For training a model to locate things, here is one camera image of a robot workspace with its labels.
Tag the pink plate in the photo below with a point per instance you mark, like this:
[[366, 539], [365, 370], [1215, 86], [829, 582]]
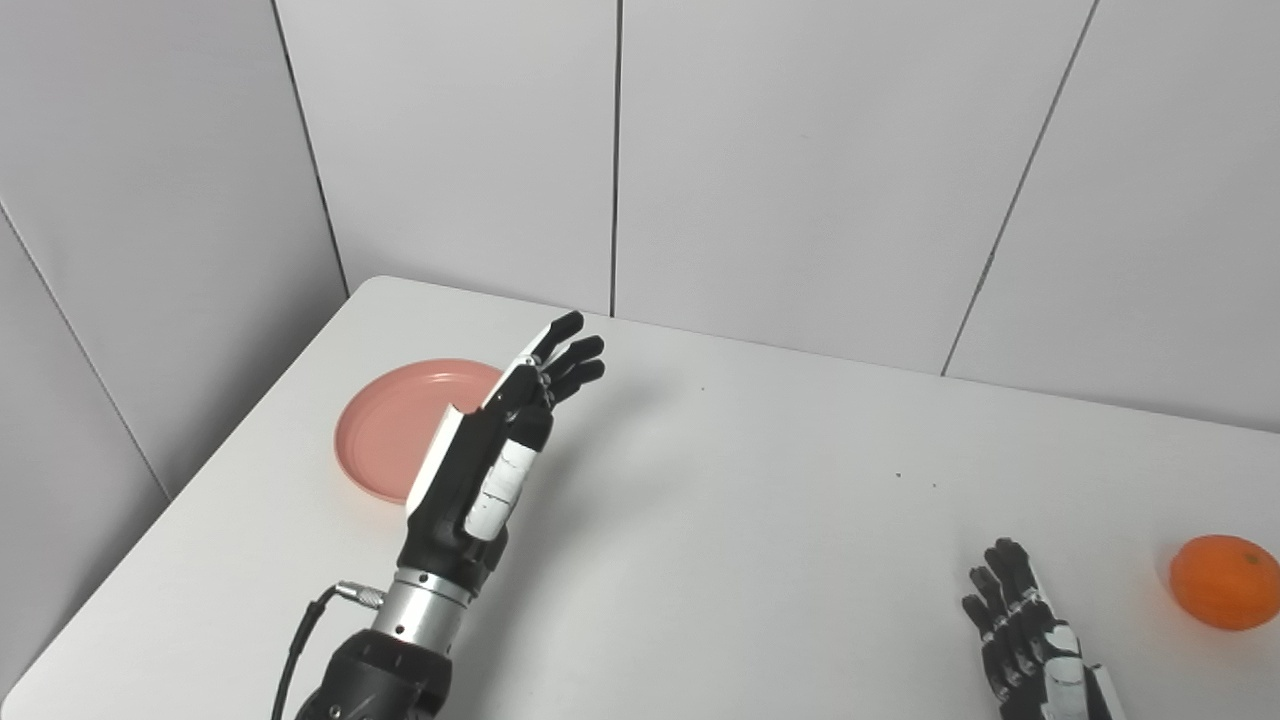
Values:
[[400, 425]]

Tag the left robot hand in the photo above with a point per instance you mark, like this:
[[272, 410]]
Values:
[[480, 470]]

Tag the orange fruit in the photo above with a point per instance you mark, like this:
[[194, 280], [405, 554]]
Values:
[[1225, 582]]

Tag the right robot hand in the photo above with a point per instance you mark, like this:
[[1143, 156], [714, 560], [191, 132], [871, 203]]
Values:
[[1030, 640]]

